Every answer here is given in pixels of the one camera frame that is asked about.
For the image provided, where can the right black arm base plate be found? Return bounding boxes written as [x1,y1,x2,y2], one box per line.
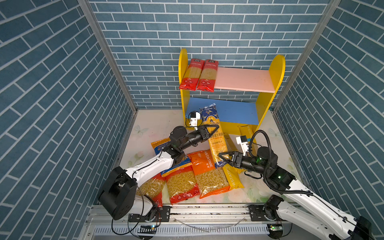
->
[247,204,285,222]

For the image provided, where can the yellow spaghetti pack far right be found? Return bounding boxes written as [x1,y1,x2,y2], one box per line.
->
[239,125,254,145]

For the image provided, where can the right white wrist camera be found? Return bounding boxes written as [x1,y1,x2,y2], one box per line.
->
[236,136,249,156]

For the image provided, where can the yellow spaghetti pack upper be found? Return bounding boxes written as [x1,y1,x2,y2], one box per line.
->
[224,134,239,152]

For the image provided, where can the red fusilli bag centre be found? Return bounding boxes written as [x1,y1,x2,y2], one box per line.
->
[163,166,200,205]

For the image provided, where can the red spaghetti pack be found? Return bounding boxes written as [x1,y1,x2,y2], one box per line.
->
[179,59,205,91]
[197,60,219,93]

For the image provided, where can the yellow Pastatime spaghetti pack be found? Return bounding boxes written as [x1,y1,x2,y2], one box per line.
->
[223,164,244,190]

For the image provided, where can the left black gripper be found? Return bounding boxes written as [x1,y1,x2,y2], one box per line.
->
[177,125,218,152]

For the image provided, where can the aluminium mounting rail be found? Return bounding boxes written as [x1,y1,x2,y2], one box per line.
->
[85,202,329,228]

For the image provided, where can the blue orecchiette pasta bag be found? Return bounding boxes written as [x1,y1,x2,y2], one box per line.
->
[150,137,193,177]

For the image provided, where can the yellow shelf with coloured boards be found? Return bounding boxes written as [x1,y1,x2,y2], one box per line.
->
[181,55,286,135]

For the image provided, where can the orange Pastatime macaroni bag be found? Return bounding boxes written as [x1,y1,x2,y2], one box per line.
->
[188,150,230,199]

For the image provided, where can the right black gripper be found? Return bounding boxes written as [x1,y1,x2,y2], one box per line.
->
[219,150,269,177]

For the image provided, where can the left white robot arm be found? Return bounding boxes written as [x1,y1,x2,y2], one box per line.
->
[99,125,220,221]

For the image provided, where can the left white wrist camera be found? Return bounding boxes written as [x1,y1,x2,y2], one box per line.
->
[187,111,201,130]

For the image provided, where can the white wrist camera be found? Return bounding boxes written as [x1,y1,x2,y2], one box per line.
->
[187,111,201,130]
[236,136,249,156]

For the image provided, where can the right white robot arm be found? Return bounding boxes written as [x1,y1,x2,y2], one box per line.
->
[219,147,373,240]

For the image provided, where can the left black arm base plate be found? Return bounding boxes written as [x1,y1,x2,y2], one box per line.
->
[129,206,172,223]

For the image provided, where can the red macaroni bag left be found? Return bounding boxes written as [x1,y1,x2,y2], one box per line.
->
[139,173,166,208]

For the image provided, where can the dark blue spaghetti pack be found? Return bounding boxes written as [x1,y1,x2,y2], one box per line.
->
[200,104,229,169]

